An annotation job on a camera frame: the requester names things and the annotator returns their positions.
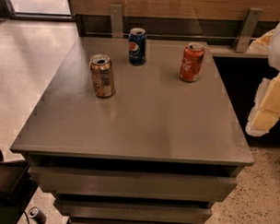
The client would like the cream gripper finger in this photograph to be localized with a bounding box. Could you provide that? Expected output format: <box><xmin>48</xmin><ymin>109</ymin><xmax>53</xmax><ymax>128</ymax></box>
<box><xmin>248</xmin><ymin>30</ymin><xmax>274</xmax><ymax>52</ymax></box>
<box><xmin>245</xmin><ymin>72</ymin><xmax>280</xmax><ymax>136</ymax></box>

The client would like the orange gold soda can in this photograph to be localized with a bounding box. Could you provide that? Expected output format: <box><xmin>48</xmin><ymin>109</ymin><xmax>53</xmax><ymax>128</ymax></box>
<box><xmin>89</xmin><ymin>53</ymin><xmax>115</xmax><ymax>98</ymax></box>

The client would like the red Coca-Cola can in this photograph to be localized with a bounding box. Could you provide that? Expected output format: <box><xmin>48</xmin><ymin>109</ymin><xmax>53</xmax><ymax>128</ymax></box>
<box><xmin>179</xmin><ymin>41</ymin><xmax>204</xmax><ymax>82</ymax></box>

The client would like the blue Pepsi can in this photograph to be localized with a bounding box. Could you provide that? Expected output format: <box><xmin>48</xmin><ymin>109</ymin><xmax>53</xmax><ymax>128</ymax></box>
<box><xmin>128</xmin><ymin>28</ymin><xmax>146</xmax><ymax>65</ymax></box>

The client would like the can on floor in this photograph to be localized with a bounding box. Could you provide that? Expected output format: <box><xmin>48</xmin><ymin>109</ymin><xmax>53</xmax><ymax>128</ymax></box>
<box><xmin>29</xmin><ymin>207</ymin><xmax>47</xmax><ymax>224</ymax></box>

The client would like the grey drawer cabinet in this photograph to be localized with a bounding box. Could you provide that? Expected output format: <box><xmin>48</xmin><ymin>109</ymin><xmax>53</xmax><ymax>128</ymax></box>
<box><xmin>12</xmin><ymin>37</ymin><xmax>253</xmax><ymax>224</ymax></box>

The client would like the dark bag on floor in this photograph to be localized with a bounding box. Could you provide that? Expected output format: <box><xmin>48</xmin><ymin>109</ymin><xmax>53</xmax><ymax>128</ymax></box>
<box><xmin>0</xmin><ymin>150</ymin><xmax>37</xmax><ymax>224</ymax></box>

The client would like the right metal wall bracket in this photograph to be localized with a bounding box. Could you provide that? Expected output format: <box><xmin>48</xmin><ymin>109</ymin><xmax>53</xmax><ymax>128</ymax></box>
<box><xmin>233</xmin><ymin>8</ymin><xmax>263</xmax><ymax>53</ymax></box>

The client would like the metal wall bracket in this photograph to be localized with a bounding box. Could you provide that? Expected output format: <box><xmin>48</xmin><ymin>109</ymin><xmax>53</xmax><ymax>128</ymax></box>
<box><xmin>233</xmin><ymin>8</ymin><xmax>263</xmax><ymax>53</ymax></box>
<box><xmin>110</xmin><ymin>4</ymin><xmax>123</xmax><ymax>39</ymax></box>

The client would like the left metal wall bracket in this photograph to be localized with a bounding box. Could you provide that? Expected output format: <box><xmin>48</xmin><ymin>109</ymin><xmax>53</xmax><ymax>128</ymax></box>
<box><xmin>110</xmin><ymin>4</ymin><xmax>123</xmax><ymax>39</ymax></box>

